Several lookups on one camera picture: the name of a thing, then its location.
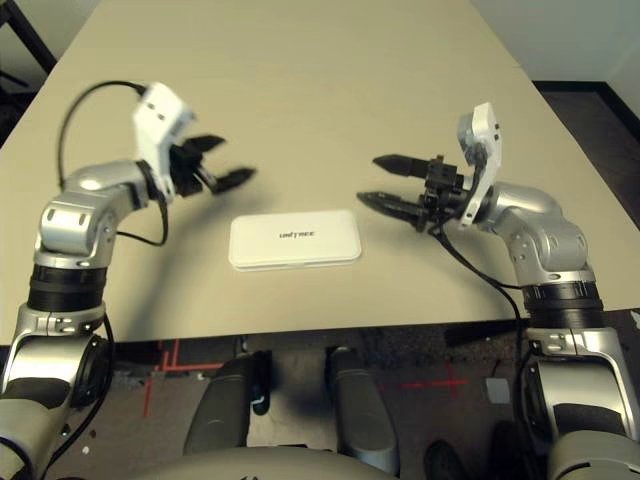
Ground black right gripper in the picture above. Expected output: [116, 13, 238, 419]
[355, 153, 474, 234]

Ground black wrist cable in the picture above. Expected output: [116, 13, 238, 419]
[434, 224, 526, 321]
[55, 81, 169, 247]

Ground grey robot left leg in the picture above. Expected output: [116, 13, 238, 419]
[183, 352, 251, 454]

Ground black bystander shoe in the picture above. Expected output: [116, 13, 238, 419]
[492, 422, 526, 480]
[424, 439, 466, 480]

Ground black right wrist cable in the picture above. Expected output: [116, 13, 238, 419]
[434, 224, 526, 321]

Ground grey robot leg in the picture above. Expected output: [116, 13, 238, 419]
[183, 352, 251, 454]
[324, 347, 401, 474]

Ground grey robot right leg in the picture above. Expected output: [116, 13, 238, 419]
[324, 347, 401, 474]

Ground grey robot torso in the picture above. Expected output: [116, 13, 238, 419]
[132, 447, 386, 480]

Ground grey floor square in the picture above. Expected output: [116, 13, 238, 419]
[485, 378, 511, 405]

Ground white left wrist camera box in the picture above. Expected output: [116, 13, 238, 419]
[132, 82, 197, 201]

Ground white hinged pencil case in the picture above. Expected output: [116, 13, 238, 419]
[228, 208, 363, 273]

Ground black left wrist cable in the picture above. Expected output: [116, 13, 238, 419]
[55, 81, 169, 247]

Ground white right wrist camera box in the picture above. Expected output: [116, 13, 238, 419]
[457, 102, 504, 230]

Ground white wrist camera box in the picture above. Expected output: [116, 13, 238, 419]
[457, 102, 504, 230]
[132, 82, 197, 201]

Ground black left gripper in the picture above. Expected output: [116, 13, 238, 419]
[168, 133, 257, 197]

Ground yellow-edged side table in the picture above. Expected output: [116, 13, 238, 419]
[0, 0, 59, 71]

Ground black tripod stand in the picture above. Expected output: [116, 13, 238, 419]
[0, 69, 31, 91]

